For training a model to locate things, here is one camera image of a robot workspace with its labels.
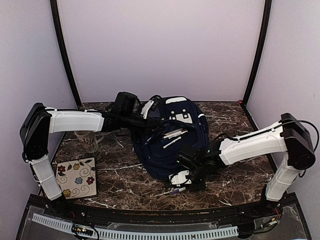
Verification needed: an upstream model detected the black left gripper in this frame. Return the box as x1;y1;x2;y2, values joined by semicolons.
120;112;165;135

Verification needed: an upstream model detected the purple capped white marker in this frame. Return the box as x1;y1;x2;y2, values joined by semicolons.
171;187;186;195

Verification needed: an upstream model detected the navy blue backpack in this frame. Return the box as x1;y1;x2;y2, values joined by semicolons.
130;96;209;180

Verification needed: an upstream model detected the blue capped white marker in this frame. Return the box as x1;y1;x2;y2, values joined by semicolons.
162;136;182;149

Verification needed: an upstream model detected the red capped white marker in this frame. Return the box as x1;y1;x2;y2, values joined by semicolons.
163;128;184;139

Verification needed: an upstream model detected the black capped white marker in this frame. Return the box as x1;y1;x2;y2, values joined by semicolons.
160;131;188;143

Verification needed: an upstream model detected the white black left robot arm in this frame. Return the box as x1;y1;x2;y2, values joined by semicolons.
19;102;161;218

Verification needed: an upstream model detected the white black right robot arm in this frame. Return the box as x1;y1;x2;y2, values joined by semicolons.
168;113;319;217

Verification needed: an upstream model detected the cream floral mug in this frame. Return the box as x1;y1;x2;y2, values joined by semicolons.
74;131;104;154

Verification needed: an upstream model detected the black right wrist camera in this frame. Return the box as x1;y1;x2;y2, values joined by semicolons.
176;147;201;169

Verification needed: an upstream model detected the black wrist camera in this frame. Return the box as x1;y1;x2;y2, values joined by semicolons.
114;91;138;114
176;147;201;169

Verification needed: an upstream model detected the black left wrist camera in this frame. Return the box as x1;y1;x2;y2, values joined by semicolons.
114;91;138;114

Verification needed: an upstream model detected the white slotted cable duct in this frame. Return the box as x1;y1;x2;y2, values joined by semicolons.
31;213;239;240

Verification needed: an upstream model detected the black front rail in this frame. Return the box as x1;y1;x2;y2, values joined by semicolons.
27;193;301;226

